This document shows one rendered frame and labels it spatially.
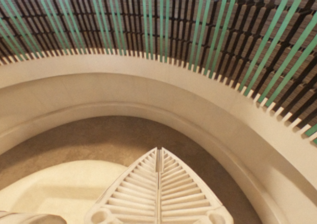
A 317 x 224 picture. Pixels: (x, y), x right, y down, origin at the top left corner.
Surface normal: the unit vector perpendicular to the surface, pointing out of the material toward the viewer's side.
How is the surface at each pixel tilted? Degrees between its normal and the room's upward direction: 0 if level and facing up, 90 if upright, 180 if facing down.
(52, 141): 0
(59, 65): 90
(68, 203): 0
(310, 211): 90
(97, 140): 0
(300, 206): 90
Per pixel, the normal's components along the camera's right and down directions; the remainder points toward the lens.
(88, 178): 0.00, -0.70
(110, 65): -0.12, 0.72
